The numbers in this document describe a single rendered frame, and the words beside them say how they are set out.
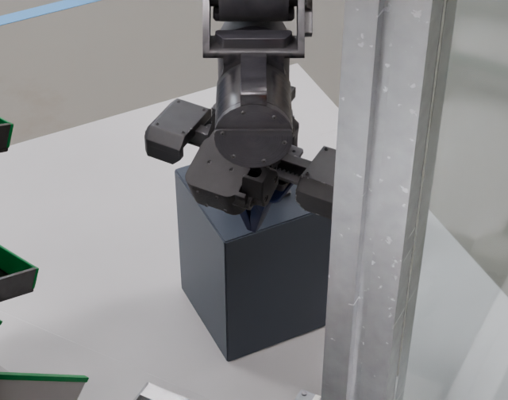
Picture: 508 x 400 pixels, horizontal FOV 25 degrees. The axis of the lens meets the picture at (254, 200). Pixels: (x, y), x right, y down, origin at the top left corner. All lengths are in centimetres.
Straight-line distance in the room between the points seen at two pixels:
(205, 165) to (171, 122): 9
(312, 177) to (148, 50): 253
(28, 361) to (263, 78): 69
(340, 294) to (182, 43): 301
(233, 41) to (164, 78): 247
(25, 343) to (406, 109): 108
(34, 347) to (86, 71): 200
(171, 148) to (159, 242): 58
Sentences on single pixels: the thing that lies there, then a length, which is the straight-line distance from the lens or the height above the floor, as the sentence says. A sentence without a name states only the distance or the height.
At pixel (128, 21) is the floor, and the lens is 358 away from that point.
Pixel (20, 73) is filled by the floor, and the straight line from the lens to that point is 340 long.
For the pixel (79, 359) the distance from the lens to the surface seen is 142.
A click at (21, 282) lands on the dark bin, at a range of 103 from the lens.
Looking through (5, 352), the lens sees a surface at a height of 86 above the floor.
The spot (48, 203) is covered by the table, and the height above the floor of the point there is 86.
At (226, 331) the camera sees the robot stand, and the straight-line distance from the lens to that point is 136.
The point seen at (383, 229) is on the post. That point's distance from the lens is 44.
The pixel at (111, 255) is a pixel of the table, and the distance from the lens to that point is 154.
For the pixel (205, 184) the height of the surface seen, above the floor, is 133.
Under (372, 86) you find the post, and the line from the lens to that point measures 41.
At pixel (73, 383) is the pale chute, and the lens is 118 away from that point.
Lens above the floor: 193
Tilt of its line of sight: 42 degrees down
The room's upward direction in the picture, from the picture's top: straight up
